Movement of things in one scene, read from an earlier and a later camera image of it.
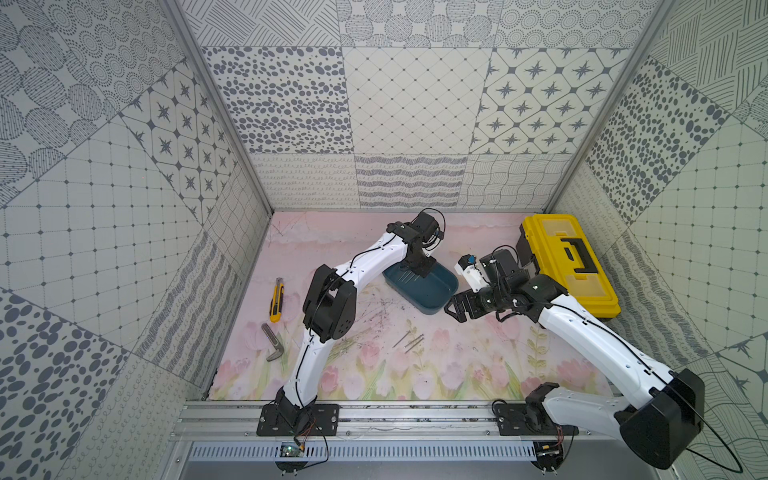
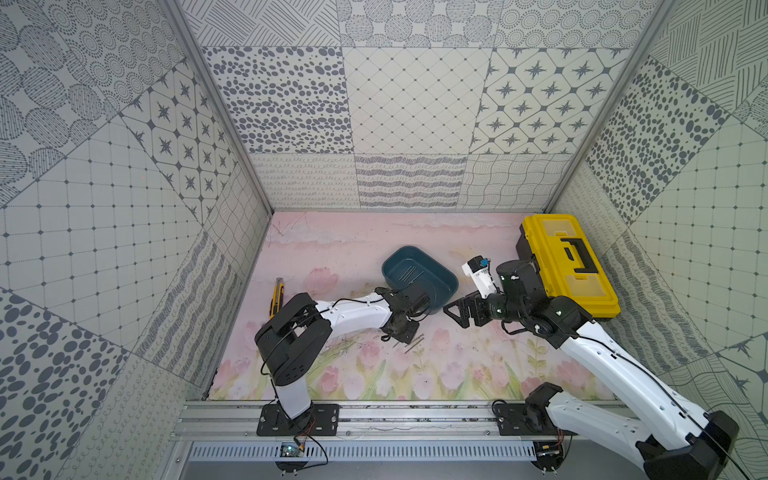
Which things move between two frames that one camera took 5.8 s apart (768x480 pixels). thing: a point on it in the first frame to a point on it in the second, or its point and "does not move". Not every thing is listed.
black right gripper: (469, 299) does not move
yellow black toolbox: (560, 248) does not move
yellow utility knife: (277, 301) does not move
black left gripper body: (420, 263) to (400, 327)
